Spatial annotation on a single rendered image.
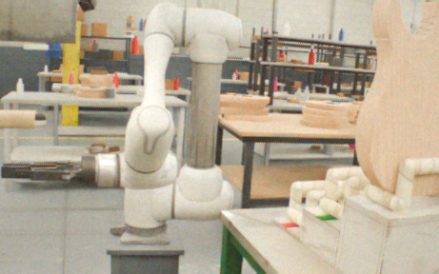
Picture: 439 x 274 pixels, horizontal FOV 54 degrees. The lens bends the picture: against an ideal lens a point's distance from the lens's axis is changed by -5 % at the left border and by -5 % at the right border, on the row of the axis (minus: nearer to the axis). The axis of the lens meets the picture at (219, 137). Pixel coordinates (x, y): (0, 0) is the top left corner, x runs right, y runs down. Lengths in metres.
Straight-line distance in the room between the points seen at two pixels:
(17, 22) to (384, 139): 0.66
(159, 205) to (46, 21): 1.05
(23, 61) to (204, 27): 10.55
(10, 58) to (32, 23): 11.26
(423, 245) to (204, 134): 0.86
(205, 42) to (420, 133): 0.80
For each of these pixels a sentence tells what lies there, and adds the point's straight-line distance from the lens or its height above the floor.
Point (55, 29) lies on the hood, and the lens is 0.68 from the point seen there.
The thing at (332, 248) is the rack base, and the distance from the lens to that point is 1.05.
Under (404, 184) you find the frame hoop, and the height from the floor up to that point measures 1.17.
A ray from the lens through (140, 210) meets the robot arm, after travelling 1.63.
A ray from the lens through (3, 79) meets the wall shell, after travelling 11.99.
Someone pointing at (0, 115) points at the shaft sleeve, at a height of 1.26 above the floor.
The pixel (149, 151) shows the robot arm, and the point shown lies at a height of 1.16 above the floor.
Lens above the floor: 1.38
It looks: 10 degrees down
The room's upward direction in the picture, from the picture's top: 4 degrees clockwise
